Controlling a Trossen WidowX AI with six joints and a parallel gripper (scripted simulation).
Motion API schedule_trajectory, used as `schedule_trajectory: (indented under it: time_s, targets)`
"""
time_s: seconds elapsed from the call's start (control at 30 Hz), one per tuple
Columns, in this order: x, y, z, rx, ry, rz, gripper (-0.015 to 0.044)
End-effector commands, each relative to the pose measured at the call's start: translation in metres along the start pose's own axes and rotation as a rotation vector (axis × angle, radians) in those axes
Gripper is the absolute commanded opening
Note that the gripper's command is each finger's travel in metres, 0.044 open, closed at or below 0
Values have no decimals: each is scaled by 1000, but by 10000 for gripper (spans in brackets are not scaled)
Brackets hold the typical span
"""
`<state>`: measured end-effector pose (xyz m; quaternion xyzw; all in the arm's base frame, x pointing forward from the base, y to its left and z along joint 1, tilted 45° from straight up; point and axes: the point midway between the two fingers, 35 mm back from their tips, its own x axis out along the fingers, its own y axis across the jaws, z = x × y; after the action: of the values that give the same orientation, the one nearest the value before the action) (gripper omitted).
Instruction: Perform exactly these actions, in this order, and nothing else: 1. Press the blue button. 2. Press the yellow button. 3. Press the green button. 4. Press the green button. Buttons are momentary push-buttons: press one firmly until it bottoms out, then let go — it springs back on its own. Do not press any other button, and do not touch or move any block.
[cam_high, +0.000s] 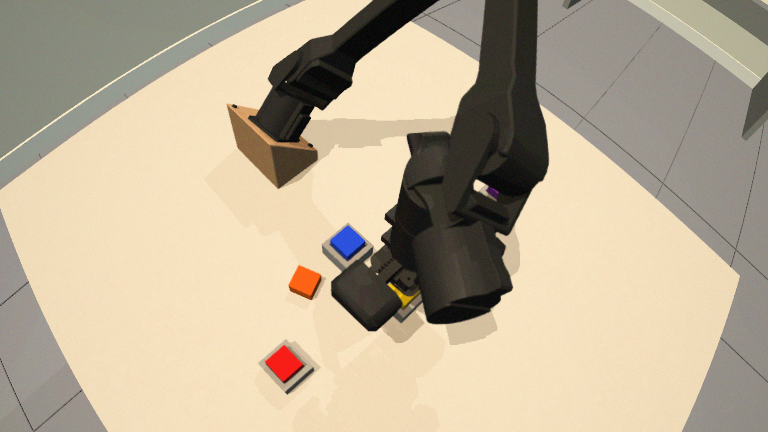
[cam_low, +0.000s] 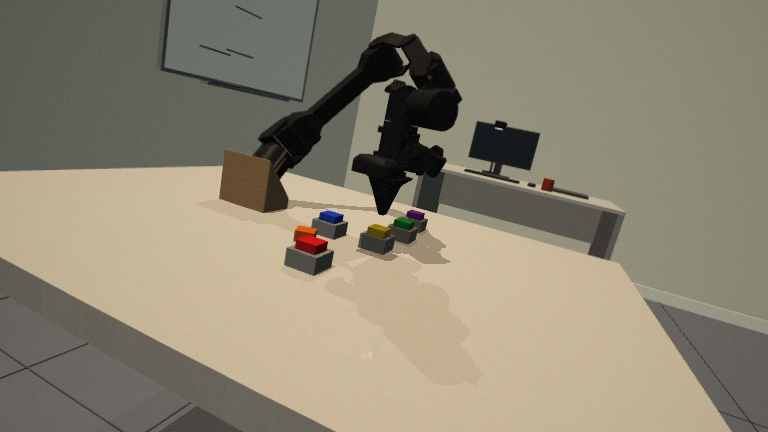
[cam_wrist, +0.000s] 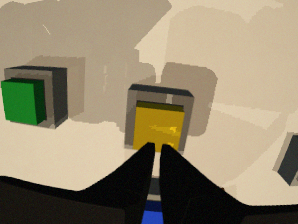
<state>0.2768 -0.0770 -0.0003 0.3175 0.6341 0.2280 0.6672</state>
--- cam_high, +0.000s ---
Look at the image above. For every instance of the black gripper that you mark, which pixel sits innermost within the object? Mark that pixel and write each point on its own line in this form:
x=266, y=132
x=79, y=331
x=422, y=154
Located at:
x=365, y=295

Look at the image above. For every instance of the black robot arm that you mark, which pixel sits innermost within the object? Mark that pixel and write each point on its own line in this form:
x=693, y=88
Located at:
x=498, y=138

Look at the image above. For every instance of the red button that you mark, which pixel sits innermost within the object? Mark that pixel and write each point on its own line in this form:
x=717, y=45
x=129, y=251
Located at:
x=286, y=366

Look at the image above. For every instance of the blue button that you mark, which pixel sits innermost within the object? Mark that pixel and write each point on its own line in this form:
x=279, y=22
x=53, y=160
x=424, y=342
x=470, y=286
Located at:
x=347, y=245

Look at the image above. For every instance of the yellow button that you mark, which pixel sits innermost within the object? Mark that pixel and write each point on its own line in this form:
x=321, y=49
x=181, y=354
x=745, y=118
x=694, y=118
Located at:
x=410, y=303

